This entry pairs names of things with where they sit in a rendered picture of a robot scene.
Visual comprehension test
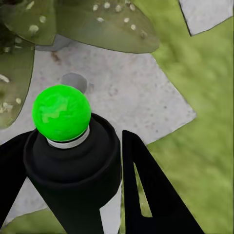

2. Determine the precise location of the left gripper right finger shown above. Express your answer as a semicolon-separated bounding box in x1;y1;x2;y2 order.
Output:
121;130;204;234

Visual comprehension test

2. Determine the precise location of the insectifuge atomizer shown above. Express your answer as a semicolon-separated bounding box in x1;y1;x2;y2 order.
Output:
23;72;123;234

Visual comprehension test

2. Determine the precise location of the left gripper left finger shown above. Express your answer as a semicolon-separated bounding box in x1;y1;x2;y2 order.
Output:
0;131;33;228

